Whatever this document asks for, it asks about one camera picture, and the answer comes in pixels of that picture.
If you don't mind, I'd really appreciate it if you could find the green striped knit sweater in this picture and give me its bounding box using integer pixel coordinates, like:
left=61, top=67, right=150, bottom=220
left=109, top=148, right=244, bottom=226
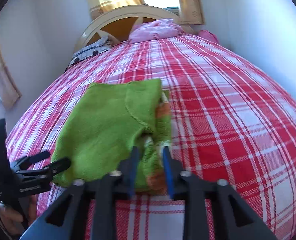
left=51, top=79, right=172, bottom=194

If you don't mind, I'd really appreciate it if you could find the person's left hand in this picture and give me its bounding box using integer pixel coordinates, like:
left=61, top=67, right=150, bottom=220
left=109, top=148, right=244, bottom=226
left=0, top=195, right=37, bottom=239

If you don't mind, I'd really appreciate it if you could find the red white plaid bedspread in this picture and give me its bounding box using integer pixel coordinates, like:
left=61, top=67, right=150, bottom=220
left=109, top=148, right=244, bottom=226
left=7, top=35, right=296, bottom=239

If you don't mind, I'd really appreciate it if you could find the white grey patterned pillow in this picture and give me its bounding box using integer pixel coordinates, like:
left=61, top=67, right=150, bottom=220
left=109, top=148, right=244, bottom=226
left=68, top=36, right=113, bottom=67

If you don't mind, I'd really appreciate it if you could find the cream wooden headboard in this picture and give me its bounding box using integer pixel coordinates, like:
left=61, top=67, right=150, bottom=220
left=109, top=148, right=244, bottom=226
left=74, top=5, right=194, bottom=52

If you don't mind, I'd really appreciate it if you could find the pink crumpled pillow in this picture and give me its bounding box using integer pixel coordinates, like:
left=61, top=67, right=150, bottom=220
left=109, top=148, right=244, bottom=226
left=128, top=18, right=185, bottom=44

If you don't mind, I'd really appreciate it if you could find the magenta pink cushion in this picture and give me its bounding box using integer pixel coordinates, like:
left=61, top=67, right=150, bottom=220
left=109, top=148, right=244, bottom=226
left=198, top=30, right=219, bottom=44

